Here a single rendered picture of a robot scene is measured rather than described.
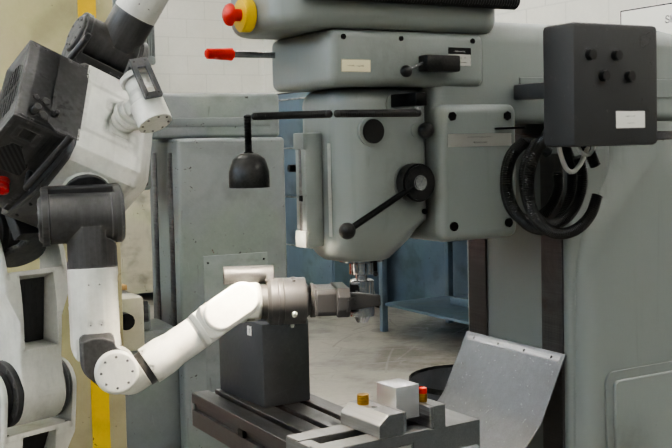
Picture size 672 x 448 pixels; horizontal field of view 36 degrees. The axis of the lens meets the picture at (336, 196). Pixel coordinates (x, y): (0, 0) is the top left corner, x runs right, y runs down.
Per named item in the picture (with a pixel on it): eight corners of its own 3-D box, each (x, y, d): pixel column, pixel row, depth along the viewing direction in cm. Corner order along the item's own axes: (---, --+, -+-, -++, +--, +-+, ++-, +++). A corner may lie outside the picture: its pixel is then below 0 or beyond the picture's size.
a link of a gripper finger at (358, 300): (379, 308, 197) (347, 309, 196) (379, 291, 197) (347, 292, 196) (381, 309, 196) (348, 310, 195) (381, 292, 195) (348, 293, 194)
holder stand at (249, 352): (263, 408, 230) (261, 318, 229) (219, 389, 249) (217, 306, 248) (310, 400, 237) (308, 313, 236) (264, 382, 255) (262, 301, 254)
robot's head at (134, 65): (129, 120, 197) (139, 98, 191) (113, 83, 200) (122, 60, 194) (160, 114, 201) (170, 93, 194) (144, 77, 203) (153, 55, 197)
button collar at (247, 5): (247, 30, 182) (246, -5, 181) (233, 33, 187) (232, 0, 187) (257, 30, 183) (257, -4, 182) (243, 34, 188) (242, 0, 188)
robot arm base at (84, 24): (49, 75, 214) (73, 57, 205) (67, 23, 219) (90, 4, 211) (114, 106, 222) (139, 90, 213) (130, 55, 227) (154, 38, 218)
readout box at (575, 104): (578, 146, 174) (577, 20, 173) (542, 147, 182) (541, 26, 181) (663, 144, 184) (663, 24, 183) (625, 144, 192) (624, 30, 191)
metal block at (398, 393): (396, 421, 186) (395, 387, 185) (376, 414, 191) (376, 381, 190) (419, 416, 189) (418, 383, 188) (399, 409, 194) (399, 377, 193)
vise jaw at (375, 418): (379, 439, 180) (379, 416, 180) (340, 424, 190) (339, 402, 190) (407, 433, 183) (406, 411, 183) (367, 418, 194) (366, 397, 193)
